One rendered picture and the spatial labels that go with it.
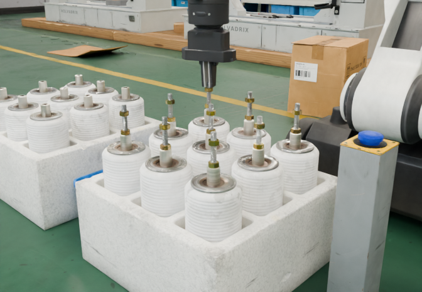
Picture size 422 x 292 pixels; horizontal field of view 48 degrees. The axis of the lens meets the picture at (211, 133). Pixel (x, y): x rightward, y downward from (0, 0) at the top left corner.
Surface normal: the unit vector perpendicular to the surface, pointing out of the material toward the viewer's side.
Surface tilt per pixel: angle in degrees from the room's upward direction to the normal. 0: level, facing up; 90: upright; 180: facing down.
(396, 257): 0
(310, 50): 90
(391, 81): 43
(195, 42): 90
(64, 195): 90
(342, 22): 90
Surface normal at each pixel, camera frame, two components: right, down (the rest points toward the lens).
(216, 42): -0.37, 0.30
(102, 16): -0.68, 0.24
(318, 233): 0.72, 0.22
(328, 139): -0.49, -0.48
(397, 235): 0.00, -0.95
